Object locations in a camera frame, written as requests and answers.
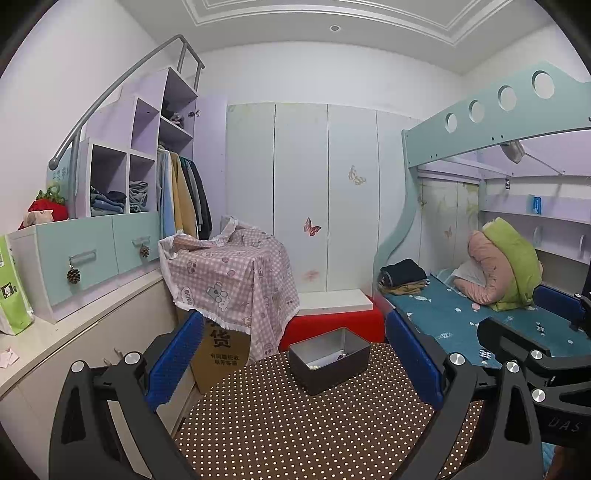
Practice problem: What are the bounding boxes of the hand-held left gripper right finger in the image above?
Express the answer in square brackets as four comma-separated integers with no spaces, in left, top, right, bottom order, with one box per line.
[385,310,548,480]

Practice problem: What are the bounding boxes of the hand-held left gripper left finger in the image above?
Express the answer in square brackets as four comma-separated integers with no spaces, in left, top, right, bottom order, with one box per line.
[47,310,205,480]

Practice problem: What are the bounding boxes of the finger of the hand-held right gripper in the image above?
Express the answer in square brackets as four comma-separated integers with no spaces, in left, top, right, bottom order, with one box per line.
[477,318,591,403]
[533,281,591,334]

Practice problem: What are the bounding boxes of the dark grey storage box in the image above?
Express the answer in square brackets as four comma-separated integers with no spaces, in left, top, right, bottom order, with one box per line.
[288,327,372,396]

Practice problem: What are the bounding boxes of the pile of jewelry charms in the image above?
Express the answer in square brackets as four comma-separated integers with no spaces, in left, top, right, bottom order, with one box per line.
[305,353,357,370]

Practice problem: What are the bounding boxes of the printed cardboard box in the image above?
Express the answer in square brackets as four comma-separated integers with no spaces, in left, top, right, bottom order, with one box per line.
[191,310,252,394]

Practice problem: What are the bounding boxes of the blue patterned bed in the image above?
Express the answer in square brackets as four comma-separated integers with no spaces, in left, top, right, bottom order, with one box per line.
[383,270,591,370]

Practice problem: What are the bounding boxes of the pink and green quilt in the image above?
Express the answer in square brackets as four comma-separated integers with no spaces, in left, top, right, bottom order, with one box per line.
[466,218,544,312]

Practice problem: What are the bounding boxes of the white bed shelf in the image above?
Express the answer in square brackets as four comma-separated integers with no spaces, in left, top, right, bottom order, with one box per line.
[480,203,591,265]

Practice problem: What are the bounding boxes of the white pillow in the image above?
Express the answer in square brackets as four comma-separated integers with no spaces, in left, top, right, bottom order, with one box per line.
[452,262,486,288]

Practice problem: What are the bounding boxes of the red ottoman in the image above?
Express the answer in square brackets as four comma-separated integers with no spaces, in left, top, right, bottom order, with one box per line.
[277,295,386,354]

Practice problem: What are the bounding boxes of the folded dark clothes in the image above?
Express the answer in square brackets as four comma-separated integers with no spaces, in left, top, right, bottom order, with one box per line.
[379,258,430,296]

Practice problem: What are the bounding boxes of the pink checked cloth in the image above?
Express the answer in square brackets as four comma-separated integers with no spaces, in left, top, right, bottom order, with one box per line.
[158,215,301,363]

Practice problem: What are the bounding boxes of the white board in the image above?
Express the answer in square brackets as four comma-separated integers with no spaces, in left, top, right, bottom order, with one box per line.
[295,289,374,316]

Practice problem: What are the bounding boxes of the white low cabinet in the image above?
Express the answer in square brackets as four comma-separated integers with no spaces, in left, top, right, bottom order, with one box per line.
[0,265,199,462]

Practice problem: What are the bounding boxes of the brown polka dot tablecloth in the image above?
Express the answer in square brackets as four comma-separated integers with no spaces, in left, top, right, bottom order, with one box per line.
[173,342,485,480]

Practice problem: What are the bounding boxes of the narrow teal drawer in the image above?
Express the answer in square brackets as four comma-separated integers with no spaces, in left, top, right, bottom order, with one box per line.
[112,211,161,275]

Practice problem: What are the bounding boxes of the wide teal drawer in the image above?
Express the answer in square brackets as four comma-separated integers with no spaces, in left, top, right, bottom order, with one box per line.
[34,217,119,308]

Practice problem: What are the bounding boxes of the grey clip lamp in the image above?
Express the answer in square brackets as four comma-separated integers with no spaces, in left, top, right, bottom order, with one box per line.
[501,141,527,163]

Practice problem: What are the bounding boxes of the tan hanging jacket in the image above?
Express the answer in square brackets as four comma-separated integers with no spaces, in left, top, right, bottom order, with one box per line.
[168,152,198,238]

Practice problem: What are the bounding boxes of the dark hanging jacket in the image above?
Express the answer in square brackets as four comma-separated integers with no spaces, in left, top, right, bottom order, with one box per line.
[185,157,213,241]

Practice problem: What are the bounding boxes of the light blue hanging shirt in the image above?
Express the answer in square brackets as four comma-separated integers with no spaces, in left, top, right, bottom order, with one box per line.
[157,148,177,238]

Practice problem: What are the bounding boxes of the folded grey clothes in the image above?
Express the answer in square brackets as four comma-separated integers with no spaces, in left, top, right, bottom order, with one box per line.
[129,180,150,213]

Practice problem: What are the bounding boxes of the folded blue jeans stack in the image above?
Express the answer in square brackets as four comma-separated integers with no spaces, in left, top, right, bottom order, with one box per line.
[90,185,127,217]

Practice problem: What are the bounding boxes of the green paper bag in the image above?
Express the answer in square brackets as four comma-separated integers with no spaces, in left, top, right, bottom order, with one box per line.
[0,234,35,336]

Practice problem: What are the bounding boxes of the red strawberry plush toy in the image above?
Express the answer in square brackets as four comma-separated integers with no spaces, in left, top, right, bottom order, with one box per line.
[18,182,70,230]

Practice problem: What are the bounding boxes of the white wardrobe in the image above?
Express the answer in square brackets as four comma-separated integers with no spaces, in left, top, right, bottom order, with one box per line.
[226,102,426,296]

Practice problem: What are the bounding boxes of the purple cubby shelf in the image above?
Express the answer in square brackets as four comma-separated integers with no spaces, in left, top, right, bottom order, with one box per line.
[76,67,200,217]

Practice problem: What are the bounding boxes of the grey metal handrail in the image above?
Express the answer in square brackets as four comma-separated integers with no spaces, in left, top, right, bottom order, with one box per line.
[48,34,205,171]

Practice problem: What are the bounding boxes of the teal bunk bed frame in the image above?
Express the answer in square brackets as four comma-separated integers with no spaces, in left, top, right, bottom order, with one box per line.
[374,67,591,278]

